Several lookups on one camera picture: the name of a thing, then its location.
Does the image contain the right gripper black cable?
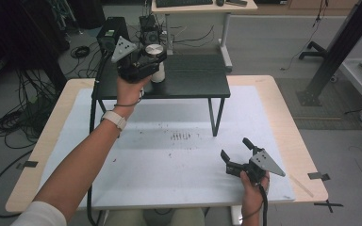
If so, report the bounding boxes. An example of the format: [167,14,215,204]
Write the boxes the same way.
[256,184,269,226]

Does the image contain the white sleeve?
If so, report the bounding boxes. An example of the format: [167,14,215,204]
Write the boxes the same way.
[9,201,68,226]

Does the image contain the white office desk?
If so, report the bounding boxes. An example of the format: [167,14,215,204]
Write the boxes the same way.
[150,0,259,73]

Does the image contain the black tape cross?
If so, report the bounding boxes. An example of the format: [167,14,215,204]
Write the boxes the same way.
[314,200,344,214]

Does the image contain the open-frame computer case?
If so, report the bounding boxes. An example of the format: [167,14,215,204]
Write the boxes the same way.
[139,14,163,48]

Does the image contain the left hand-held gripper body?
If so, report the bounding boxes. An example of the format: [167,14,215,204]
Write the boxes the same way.
[110,35,163,85]

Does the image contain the black curtain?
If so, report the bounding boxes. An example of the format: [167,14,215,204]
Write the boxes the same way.
[0,0,71,92]

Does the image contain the black tape strip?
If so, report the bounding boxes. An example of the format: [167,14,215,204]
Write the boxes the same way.
[307,171,331,182]
[16,160,40,170]

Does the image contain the white cup with metal lid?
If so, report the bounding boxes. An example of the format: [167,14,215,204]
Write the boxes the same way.
[144,43,167,84]

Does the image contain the bundle of black floor cables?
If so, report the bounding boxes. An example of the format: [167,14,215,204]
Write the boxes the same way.
[0,69,60,150]

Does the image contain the black metal stand post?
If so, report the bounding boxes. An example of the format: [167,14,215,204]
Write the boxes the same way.
[296,0,362,107]

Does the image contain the white table mat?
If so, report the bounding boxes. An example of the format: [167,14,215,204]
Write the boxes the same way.
[37,86,296,211]

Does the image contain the person's right hand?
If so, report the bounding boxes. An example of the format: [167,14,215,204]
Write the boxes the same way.
[239,171,271,216]

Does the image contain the person's legs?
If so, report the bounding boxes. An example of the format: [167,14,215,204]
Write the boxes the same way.
[102,206,206,226]

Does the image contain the white wheeled cart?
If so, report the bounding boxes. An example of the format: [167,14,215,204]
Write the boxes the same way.
[338,22,362,123]

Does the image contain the coiled black cable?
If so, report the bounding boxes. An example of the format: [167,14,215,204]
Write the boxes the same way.
[70,45,91,59]

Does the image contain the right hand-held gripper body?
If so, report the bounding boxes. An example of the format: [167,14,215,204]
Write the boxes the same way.
[225,150,287,185]

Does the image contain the black computer tower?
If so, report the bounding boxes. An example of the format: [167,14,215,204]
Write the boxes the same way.
[96,16,130,57]

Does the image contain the black desktop shelf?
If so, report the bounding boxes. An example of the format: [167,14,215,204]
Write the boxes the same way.
[90,54,231,137]

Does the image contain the black keyboard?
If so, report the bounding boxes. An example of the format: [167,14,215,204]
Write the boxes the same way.
[155,0,214,8]

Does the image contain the white wristwatch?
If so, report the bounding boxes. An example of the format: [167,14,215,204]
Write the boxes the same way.
[100,110,128,132]

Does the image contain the person's left hand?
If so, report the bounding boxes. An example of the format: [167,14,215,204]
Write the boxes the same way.
[112,74,153,120]

